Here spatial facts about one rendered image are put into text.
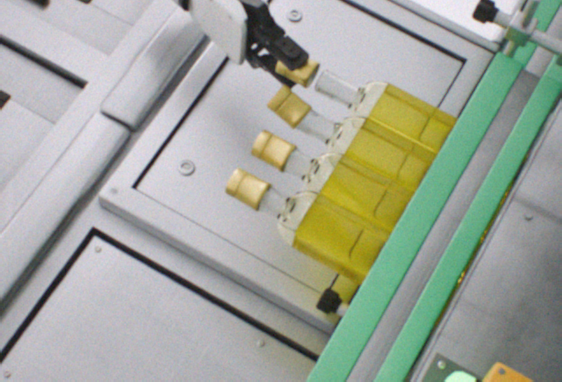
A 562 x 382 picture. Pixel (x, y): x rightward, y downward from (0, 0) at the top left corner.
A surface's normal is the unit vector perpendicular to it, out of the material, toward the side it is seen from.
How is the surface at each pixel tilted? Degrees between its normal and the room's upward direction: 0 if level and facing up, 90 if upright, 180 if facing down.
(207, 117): 90
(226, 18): 74
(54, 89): 90
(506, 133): 90
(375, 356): 90
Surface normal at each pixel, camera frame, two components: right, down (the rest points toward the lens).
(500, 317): 0.09, -0.46
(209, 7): -0.70, 0.56
